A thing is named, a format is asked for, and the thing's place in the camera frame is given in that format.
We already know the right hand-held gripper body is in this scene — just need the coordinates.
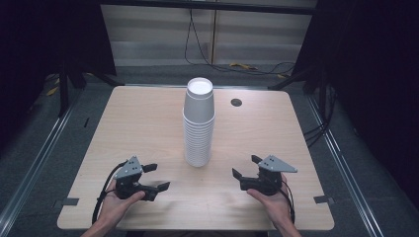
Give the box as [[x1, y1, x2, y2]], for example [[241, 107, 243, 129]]
[[253, 154, 298, 197]]

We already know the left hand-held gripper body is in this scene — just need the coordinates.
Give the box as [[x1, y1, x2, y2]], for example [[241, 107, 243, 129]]
[[114, 155, 146, 200]]

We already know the stack of white paper cups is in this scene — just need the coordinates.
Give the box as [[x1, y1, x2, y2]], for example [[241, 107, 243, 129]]
[[182, 76, 216, 168]]

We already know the person's right hand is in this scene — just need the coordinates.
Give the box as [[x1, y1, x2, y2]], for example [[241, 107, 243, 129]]
[[246, 173, 294, 229]]

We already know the person's left hand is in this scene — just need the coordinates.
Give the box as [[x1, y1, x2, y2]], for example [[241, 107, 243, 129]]
[[97, 179, 146, 229]]

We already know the black stand leg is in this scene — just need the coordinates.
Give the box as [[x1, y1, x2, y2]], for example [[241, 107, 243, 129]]
[[267, 67, 317, 92]]

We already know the yellow strip on floor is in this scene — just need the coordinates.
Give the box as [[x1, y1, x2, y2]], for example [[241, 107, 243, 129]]
[[228, 62, 259, 71]]

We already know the black metal stand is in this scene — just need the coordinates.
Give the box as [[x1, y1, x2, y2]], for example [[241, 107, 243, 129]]
[[57, 63, 87, 118]]

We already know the dark curtain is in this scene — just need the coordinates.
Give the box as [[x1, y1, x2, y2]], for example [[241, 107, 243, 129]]
[[0, 0, 117, 159], [291, 0, 419, 208]]

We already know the black horizontal bar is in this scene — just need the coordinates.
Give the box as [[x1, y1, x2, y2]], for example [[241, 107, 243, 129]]
[[98, 0, 318, 16]]

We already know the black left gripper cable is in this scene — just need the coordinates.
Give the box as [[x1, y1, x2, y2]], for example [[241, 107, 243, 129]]
[[91, 159, 128, 225]]

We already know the bundle of black cables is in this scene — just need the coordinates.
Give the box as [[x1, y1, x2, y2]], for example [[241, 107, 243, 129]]
[[302, 83, 339, 148]]

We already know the metal floor rail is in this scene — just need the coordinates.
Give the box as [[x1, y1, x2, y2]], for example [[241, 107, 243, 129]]
[[0, 86, 87, 235], [304, 93, 384, 237]]

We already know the long black hanging cable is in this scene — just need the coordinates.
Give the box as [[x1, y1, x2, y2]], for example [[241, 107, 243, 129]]
[[183, 8, 296, 77]]

